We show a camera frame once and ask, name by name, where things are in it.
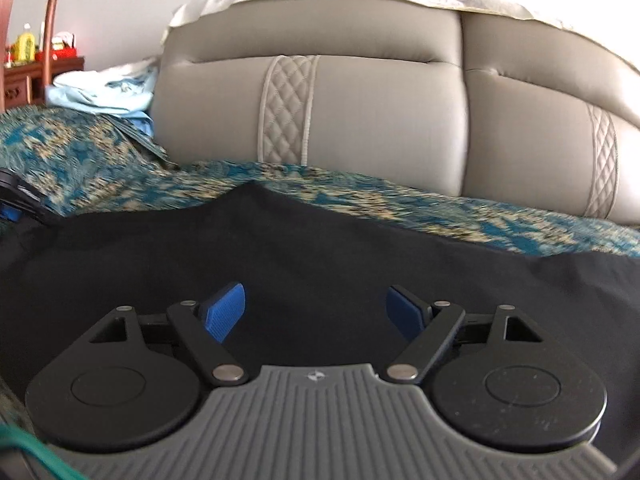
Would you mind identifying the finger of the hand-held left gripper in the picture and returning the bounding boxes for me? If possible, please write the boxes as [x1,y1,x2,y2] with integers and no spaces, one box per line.
[0,168,47,224]

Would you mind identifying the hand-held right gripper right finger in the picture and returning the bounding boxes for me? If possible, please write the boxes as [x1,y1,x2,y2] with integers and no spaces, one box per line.
[385,284,545,387]

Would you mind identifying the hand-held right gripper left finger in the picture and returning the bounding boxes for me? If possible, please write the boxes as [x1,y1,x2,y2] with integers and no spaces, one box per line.
[89,282,250,388]

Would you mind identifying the black pants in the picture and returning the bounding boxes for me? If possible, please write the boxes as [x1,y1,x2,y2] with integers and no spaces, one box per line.
[0,182,640,463]

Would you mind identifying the wooden side table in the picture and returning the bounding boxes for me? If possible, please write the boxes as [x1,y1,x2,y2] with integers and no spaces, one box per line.
[2,56,86,112]

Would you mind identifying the light blue clothes pile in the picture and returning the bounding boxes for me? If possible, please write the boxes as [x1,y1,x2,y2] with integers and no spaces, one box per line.
[45,56,162,137]

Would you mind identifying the yellow bottle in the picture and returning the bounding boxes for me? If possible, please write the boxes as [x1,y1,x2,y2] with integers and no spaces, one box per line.
[12,23,38,62]

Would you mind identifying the red box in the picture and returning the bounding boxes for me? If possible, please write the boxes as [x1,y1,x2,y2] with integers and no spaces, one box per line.
[35,31,79,61]

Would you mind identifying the curved wooden pole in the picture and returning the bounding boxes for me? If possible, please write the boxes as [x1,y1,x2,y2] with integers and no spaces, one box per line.
[39,0,69,107]

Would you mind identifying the grey leather headboard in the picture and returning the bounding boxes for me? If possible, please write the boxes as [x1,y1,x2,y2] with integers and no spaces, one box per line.
[149,0,640,233]

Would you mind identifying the green cable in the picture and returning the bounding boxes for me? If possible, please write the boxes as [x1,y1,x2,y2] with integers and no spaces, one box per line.
[0,424,87,480]

